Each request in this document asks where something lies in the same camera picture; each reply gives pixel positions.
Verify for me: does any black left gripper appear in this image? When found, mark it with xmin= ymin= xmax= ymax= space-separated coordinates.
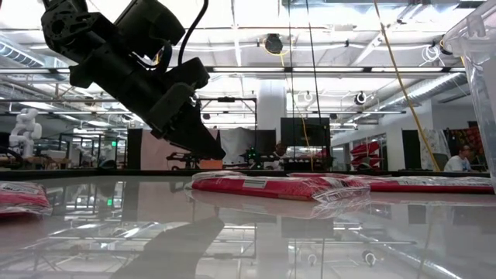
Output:
xmin=92 ymin=46 xmax=226 ymax=160

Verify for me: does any red popcorn bag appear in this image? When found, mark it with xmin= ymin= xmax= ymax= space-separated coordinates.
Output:
xmin=348 ymin=174 xmax=496 ymax=195
xmin=288 ymin=172 xmax=373 ymax=182
xmin=0 ymin=181 xmax=54 ymax=217
xmin=184 ymin=176 xmax=371 ymax=204
xmin=191 ymin=170 xmax=249 ymax=182

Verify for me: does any grey cloth backdrop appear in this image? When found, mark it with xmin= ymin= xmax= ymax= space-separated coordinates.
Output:
xmin=219 ymin=127 xmax=257 ymax=166

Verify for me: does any pink curtain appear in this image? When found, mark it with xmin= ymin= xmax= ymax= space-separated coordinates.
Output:
xmin=139 ymin=129 xmax=220 ymax=171

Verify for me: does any black backdrop panel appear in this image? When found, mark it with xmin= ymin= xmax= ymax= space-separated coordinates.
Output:
xmin=253 ymin=129 xmax=278 ymax=171

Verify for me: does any person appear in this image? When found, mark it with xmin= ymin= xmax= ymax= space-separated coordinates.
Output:
xmin=443 ymin=143 xmax=474 ymax=174
xmin=270 ymin=142 xmax=290 ymax=171

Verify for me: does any black hanging monitor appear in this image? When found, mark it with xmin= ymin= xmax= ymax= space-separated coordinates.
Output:
xmin=280 ymin=117 xmax=332 ymax=148

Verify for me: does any long ceiling light bar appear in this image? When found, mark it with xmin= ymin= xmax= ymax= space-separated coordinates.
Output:
xmin=0 ymin=66 xmax=468 ymax=74

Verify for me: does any white patterned cloth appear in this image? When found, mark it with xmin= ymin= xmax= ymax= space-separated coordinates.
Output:
xmin=418 ymin=129 xmax=443 ymax=171

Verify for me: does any red patterned cloth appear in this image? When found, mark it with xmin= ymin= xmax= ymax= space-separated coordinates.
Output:
xmin=445 ymin=126 xmax=487 ymax=171

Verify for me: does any clear plastic bin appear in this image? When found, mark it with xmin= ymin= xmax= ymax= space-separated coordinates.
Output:
xmin=441 ymin=0 xmax=496 ymax=191

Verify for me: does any black rig frame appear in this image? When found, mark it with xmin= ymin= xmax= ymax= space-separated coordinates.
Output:
xmin=199 ymin=96 xmax=259 ymax=171

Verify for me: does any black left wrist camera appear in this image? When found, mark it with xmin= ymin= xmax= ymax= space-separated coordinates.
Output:
xmin=169 ymin=57 xmax=211 ymax=91

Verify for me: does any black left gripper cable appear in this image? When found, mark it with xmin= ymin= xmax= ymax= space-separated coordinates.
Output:
xmin=177 ymin=0 xmax=210 ymax=66

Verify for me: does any black ceiling cable reel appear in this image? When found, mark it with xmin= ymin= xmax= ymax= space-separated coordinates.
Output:
xmin=263 ymin=33 xmax=284 ymax=55

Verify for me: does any black table frame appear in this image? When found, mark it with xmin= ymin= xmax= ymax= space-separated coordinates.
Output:
xmin=0 ymin=169 xmax=493 ymax=181

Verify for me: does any black hanging cable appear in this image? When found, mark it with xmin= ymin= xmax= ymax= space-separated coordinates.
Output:
xmin=305 ymin=0 xmax=323 ymax=119

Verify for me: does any silver air duct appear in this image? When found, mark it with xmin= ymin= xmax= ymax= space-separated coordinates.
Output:
xmin=377 ymin=72 xmax=472 ymax=113
xmin=0 ymin=40 xmax=69 ymax=81

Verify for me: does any yellow hanging cable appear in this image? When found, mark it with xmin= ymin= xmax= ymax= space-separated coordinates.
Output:
xmin=372 ymin=0 xmax=442 ymax=172

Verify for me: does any white coiled cable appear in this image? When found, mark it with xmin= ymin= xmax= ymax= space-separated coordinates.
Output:
xmin=421 ymin=44 xmax=442 ymax=66

